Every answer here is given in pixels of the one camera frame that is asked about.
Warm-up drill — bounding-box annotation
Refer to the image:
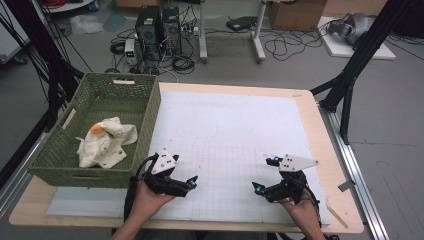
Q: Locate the grey tape piece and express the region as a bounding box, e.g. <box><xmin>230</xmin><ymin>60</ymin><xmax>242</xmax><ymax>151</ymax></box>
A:
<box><xmin>337</xmin><ymin>179</ymin><xmax>357</xmax><ymax>193</ymax></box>

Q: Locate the black computer tower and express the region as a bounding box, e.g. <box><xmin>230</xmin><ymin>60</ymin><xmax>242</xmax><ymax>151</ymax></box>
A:
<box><xmin>161</xmin><ymin>5</ymin><xmax>183</xmax><ymax>56</ymax></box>
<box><xmin>135</xmin><ymin>5</ymin><xmax>163</xmax><ymax>62</ymax></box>

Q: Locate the white desk leg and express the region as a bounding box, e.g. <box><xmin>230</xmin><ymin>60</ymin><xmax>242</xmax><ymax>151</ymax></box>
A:
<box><xmin>251</xmin><ymin>0</ymin><xmax>268</xmax><ymax>63</ymax></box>
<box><xmin>198</xmin><ymin>0</ymin><xmax>209</xmax><ymax>64</ymax></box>

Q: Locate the thin wooden stick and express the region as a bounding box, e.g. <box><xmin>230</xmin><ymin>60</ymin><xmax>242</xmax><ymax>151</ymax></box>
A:
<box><xmin>325</xmin><ymin>203</ymin><xmax>350</xmax><ymax>230</ymax></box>

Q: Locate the brown cardboard box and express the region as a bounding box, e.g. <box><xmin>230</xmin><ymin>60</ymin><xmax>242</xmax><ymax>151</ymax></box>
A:
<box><xmin>268</xmin><ymin>0</ymin><xmax>328</xmax><ymax>32</ymax></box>

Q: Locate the cream printed cloth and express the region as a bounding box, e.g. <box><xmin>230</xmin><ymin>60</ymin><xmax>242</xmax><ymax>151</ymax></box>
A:
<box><xmin>75</xmin><ymin>116</ymin><xmax>139</xmax><ymax>169</ymax></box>

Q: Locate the person's left hand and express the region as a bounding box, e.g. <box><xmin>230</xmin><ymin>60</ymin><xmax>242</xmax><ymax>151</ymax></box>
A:
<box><xmin>131</xmin><ymin>181</ymin><xmax>176</xmax><ymax>221</ymax></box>

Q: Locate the grey headset device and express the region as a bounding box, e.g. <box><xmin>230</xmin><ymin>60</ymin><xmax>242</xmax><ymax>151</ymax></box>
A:
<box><xmin>327</xmin><ymin>12</ymin><xmax>376</xmax><ymax>46</ymax></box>

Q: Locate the person's right hand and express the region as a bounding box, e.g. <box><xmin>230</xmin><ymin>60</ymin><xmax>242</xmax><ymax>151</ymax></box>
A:
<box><xmin>279</xmin><ymin>199</ymin><xmax>323</xmax><ymax>232</ymax></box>

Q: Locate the right hand-held gripper black cable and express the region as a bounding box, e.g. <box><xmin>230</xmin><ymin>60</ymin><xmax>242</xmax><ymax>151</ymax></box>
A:
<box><xmin>301</xmin><ymin>186</ymin><xmax>324</xmax><ymax>228</ymax></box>

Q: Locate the clear plastic bag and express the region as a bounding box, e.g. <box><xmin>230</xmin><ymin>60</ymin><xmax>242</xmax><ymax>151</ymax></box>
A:
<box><xmin>69</xmin><ymin>14</ymin><xmax>105</xmax><ymax>36</ymax></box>

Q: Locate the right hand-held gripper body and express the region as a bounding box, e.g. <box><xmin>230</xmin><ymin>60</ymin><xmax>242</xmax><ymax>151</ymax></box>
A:
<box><xmin>264</xmin><ymin>153</ymin><xmax>320</xmax><ymax>205</ymax></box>

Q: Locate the coiled black cable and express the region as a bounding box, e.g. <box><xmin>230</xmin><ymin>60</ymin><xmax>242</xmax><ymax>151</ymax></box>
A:
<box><xmin>171</xmin><ymin>54</ymin><xmax>196</xmax><ymax>75</ymax></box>

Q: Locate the aluminium rail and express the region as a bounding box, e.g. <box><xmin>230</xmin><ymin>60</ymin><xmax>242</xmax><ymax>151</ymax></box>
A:
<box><xmin>319</xmin><ymin>105</ymin><xmax>391</xmax><ymax>240</ymax></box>
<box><xmin>0</xmin><ymin>131</ymin><xmax>48</xmax><ymax>218</ymax></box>

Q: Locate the person's dark clothing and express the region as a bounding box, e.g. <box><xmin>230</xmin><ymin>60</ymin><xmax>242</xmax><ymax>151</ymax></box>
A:
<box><xmin>136</xmin><ymin>230</ymin><xmax>269</xmax><ymax>240</ymax></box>

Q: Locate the black metal frame stand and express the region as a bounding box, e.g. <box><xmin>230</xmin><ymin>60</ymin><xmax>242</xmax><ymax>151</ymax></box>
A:
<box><xmin>309</xmin><ymin>0</ymin><xmax>415</xmax><ymax>146</ymax></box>
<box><xmin>0</xmin><ymin>0</ymin><xmax>85</xmax><ymax>188</ymax></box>

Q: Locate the black floor cable tangle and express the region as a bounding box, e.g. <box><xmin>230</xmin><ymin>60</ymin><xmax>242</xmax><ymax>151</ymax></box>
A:
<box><xmin>262</xmin><ymin>28</ymin><xmax>332</xmax><ymax>63</ymax></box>

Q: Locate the green woven basket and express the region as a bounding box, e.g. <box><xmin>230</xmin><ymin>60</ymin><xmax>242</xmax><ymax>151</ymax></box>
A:
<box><xmin>28</xmin><ymin>72</ymin><xmax>162</xmax><ymax>189</ymax></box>

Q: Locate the white floor board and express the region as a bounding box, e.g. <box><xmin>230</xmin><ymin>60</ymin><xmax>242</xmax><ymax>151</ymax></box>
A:
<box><xmin>317</xmin><ymin>15</ymin><xmax>397</xmax><ymax>61</ymax></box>

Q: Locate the white grid mat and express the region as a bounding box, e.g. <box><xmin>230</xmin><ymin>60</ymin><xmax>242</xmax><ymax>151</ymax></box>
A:
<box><xmin>46</xmin><ymin>90</ymin><xmax>333</xmax><ymax>226</ymax></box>

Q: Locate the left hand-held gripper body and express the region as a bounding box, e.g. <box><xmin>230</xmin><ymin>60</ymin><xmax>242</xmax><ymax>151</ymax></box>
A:
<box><xmin>142</xmin><ymin>149</ymin><xmax>190</xmax><ymax>198</ymax></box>

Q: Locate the grey power supply unit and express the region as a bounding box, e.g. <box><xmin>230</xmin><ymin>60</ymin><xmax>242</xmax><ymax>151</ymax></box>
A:
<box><xmin>124</xmin><ymin>38</ymin><xmax>138</xmax><ymax>66</ymax></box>

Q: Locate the black flat device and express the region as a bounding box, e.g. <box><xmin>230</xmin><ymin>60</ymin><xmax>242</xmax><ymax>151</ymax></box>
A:
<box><xmin>225</xmin><ymin>15</ymin><xmax>259</xmax><ymax>33</ymax></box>

